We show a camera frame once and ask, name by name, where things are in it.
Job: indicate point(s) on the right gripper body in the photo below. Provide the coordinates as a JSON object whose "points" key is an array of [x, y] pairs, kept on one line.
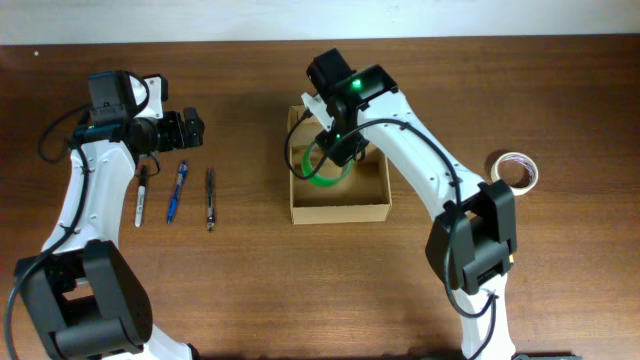
{"points": [[343, 151]]}

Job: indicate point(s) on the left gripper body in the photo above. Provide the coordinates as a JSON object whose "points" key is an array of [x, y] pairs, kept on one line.
{"points": [[187, 129]]}

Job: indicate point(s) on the green tape roll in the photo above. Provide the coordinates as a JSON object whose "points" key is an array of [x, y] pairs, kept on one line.
{"points": [[318, 179]]}

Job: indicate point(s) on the blue pen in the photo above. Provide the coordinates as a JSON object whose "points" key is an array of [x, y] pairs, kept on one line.
{"points": [[180, 181]]}

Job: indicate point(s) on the black and white marker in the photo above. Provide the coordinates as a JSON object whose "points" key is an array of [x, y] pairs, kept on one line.
{"points": [[141, 193]]}

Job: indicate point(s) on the black pen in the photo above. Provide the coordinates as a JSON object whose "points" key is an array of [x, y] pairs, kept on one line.
{"points": [[211, 218]]}

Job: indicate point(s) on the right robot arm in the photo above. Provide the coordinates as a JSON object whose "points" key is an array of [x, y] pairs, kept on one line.
{"points": [[473, 238]]}

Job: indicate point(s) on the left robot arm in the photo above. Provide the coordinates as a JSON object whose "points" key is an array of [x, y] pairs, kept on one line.
{"points": [[83, 299]]}

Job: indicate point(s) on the open cardboard box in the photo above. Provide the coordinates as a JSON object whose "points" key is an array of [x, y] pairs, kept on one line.
{"points": [[364, 195]]}

